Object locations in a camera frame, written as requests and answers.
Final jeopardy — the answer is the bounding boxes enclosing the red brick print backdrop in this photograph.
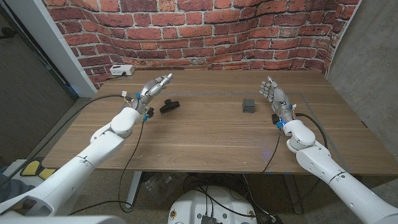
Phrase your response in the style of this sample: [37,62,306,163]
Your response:
[42,0,363,91]

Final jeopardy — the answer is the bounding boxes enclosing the grey table leg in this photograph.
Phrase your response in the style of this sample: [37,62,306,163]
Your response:
[125,170,142,209]
[283,174,304,215]

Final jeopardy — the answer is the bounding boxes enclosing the black hair clip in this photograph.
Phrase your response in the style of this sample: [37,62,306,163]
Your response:
[159,99,181,114]

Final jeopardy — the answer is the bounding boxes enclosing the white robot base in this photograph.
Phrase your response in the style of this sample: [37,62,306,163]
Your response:
[167,185,258,224]

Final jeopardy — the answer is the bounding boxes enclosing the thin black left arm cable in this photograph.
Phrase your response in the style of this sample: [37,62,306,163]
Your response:
[70,119,147,216]

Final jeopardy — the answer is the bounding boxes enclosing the yellow and black foot pedal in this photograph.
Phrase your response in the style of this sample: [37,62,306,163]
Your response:
[20,159,57,181]

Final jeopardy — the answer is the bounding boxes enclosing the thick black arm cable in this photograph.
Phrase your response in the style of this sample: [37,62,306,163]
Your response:
[279,113,329,212]
[0,94,134,187]

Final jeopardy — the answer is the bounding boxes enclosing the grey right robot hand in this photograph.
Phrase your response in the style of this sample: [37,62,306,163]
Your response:
[259,76,295,123]

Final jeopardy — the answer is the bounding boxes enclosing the clear plastic bag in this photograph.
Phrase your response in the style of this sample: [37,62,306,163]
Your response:
[143,172,184,203]

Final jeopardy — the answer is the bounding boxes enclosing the black cable over robot base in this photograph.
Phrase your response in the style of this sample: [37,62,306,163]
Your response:
[191,186,257,216]

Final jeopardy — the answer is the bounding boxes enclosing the person's blue jeans leg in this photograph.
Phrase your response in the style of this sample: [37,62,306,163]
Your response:
[0,174,35,203]

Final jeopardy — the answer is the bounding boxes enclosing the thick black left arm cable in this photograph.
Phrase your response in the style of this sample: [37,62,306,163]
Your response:
[0,94,134,187]

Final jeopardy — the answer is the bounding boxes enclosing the white power strip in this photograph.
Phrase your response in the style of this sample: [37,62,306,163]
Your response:
[109,64,136,77]

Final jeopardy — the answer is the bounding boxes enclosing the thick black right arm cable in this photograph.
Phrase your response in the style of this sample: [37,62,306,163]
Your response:
[279,113,329,212]

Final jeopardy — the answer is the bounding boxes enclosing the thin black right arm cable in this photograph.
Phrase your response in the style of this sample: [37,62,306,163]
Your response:
[262,127,282,174]

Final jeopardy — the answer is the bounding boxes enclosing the dark grey embossed block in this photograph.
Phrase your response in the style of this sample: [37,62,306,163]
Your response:
[242,98,256,113]

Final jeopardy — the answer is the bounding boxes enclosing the white pillar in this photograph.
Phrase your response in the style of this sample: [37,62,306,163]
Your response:
[4,0,97,98]

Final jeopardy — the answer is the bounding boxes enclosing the black plug with cable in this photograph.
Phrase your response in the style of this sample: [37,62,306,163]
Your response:
[105,72,127,81]

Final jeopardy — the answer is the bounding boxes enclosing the black electronics module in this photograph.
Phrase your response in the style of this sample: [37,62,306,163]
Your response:
[200,214,218,224]

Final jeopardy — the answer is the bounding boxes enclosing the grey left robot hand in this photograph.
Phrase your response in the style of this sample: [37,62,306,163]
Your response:
[130,73,174,114]

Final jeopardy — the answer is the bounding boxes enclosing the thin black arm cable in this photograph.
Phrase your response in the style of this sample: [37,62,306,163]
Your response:
[70,119,147,216]
[262,127,282,174]

